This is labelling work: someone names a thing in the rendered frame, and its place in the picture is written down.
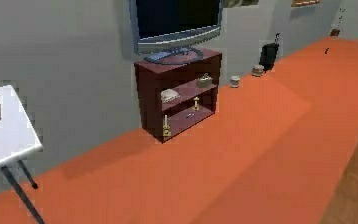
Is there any dark red shelf unit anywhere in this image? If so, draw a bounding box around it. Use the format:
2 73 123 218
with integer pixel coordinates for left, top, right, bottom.
134 47 223 144

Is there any white squat jar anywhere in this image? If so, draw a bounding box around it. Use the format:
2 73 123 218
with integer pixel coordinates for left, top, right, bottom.
229 75 241 89

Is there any beige squat jar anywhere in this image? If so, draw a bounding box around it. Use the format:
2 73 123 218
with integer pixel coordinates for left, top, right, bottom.
251 64 265 78

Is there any grey flat television set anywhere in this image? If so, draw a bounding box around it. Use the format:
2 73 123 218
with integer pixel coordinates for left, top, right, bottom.
128 0 224 65

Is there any black bin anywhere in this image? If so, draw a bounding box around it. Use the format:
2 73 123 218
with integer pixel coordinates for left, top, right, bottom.
258 32 281 72

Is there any wooden framed picture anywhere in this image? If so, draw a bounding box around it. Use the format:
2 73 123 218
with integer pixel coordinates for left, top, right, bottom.
290 0 321 8

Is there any white table with black legs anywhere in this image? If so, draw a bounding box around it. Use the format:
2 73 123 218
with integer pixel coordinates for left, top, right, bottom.
0 84 47 224

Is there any beige box with handle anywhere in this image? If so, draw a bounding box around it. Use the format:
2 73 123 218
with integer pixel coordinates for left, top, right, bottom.
196 73 214 89

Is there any framed picture on wall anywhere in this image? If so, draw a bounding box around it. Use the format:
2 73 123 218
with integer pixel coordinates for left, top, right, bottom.
222 0 260 9

